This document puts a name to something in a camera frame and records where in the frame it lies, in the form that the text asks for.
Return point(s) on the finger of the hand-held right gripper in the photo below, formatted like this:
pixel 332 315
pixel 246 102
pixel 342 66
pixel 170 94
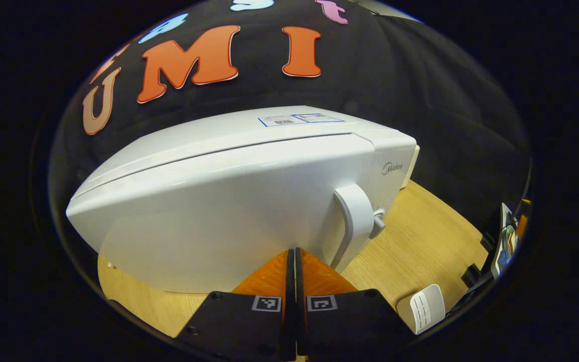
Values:
pixel 524 218

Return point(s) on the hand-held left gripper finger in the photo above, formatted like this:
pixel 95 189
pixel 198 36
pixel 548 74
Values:
pixel 300 311
pixel 289 311

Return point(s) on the white microwave oven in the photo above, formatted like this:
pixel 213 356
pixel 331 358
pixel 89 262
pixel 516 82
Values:
pixel 219 201

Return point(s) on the white framed device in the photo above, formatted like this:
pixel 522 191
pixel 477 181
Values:
pixel 506 241

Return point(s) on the small black block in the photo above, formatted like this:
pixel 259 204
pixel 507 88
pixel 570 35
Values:
pixel 471 275

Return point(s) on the white ribbed device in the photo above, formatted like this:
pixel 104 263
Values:
pixel 422 309

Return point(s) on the white toaster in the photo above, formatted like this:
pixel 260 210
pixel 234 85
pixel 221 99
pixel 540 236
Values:
pixel 411 168

